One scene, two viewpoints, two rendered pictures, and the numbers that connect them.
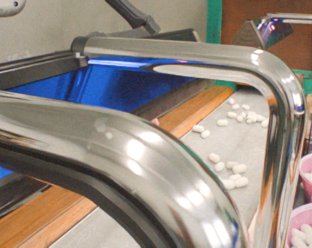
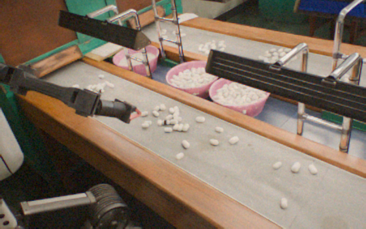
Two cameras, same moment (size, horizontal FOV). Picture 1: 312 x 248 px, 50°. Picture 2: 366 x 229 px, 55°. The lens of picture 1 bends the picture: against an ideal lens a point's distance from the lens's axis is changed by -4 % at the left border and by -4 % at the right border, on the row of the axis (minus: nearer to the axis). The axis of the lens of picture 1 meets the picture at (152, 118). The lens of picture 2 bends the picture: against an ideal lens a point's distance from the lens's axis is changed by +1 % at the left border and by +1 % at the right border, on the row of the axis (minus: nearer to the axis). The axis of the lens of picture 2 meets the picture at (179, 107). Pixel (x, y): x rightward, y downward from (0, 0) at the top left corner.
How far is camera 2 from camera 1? 107 cm
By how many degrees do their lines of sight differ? 62
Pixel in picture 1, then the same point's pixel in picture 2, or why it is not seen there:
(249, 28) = (142, 35)
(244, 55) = (303, 45)
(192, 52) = (298, 50)
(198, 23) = not seen: outside the picture
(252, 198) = (189, 110)
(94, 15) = not seen: outside the picture
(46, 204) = (172, 180)
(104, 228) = (195, 161)
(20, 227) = (193, 190)
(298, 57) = (65, 34)
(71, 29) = not seen: outside the picture
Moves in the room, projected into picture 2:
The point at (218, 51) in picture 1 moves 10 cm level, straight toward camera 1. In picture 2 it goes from (300, 47) to (338, 50)
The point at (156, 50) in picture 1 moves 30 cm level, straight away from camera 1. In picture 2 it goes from (293, 53) to (193, 54)
